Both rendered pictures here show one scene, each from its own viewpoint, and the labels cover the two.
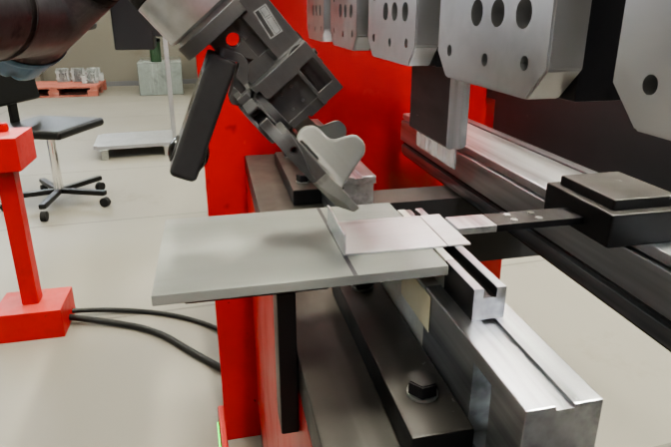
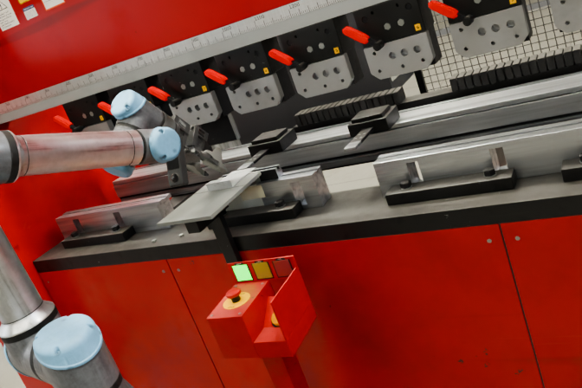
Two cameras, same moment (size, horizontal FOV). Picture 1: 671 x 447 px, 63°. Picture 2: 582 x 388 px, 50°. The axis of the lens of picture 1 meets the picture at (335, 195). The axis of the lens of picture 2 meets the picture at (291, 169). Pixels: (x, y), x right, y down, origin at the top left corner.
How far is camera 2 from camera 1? 1.29 m
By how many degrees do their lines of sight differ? 43
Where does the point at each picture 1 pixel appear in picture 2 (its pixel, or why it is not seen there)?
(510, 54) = (267, 98)
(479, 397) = (294, 193)
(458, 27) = (242, 100)
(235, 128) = (18, 247)
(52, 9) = not seen: hidden behind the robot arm
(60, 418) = not seen: outside the picture
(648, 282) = (297, 156)
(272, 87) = (195, 141)
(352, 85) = (68, 184)
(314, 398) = (255, 233)
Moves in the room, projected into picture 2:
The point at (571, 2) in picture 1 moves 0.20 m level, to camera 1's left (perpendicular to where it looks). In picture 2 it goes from (277, 83) to (224, 113)
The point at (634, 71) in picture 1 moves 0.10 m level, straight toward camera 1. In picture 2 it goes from (300, 89) to (317, 90)
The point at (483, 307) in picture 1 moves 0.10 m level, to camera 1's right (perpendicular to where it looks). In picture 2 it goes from (279, 172) to (300, 158)
